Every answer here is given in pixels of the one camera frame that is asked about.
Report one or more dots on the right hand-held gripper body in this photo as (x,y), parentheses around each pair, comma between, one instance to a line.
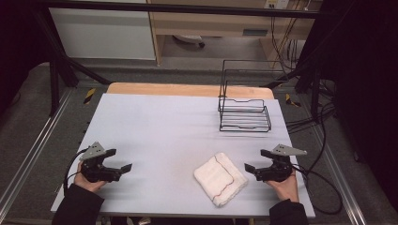
(277,172)

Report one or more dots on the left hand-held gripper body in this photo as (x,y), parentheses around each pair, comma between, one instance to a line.
(94,170)

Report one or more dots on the white towel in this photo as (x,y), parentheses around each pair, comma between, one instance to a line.
(219,178)

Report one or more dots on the person's left hand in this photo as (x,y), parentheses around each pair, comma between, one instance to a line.
(87,186)

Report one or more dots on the person's right hand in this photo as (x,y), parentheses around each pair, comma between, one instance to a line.
(287,189)

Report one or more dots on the white table cover sheet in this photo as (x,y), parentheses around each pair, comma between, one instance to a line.
(156,131)

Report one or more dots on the yellow black tape strip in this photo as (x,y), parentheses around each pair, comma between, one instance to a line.
(89,96)
(291,101)

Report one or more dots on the black metal stand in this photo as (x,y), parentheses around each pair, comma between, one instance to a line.
(315,84)
(54,84)

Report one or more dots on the white cabinet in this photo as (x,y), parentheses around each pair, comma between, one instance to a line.
(100,34)

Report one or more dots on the black curtain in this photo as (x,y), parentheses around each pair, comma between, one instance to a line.
(366,78)
(18,47)

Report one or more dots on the light wooden desk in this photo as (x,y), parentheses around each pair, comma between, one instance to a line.
(219,26)

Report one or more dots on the white chair base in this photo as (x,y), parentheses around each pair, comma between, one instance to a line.
(187,38)

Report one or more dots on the aluminium floor rail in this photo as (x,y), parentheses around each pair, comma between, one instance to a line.
(29,159)
(342,187)

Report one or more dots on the white wall socket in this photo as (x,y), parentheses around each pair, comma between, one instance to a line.
(277,3)

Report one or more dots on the black metal frame bar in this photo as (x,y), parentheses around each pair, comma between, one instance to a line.
(187,8)

